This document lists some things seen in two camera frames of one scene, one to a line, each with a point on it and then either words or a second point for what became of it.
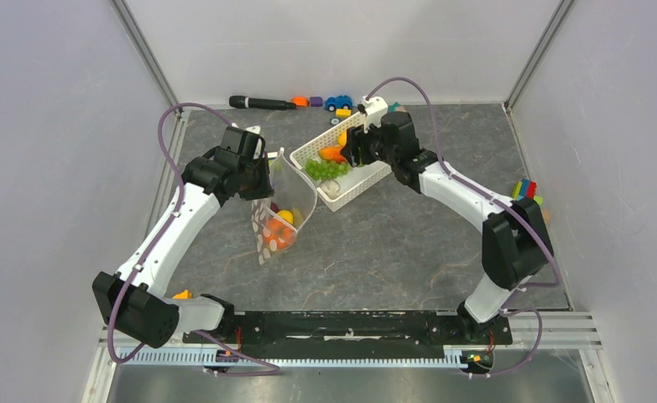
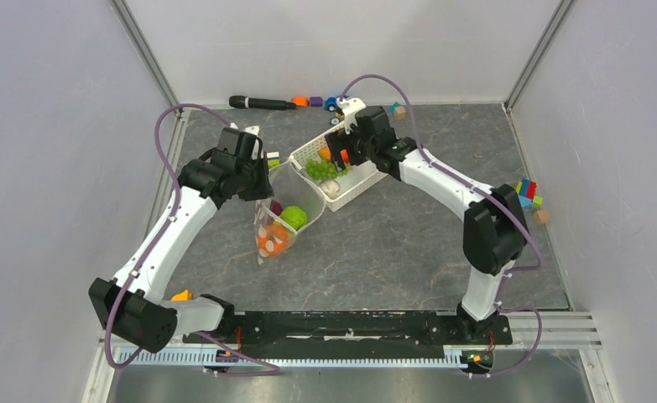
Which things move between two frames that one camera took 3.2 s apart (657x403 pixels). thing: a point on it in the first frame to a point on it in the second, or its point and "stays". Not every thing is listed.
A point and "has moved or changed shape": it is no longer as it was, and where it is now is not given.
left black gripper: (264, 190) stays
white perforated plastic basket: (360, 177) stays
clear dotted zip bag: (275, 220) stays
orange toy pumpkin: (278, 232) has moved or changed shape
